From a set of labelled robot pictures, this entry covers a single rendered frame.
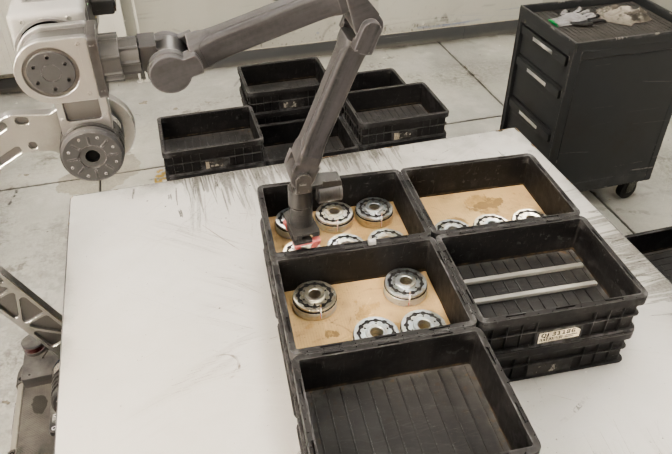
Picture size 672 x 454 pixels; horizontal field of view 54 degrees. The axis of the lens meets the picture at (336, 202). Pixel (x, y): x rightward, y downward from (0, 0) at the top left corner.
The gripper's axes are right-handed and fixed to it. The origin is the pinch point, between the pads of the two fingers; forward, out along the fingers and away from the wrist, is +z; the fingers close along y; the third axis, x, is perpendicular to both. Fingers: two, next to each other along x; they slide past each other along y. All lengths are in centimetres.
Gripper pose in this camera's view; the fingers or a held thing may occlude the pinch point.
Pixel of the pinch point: (302, 250)
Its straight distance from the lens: 166.2
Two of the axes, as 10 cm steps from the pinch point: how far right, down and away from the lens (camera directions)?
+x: -9.5, 2.0, -2.6
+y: -3.3, -5.6, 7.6
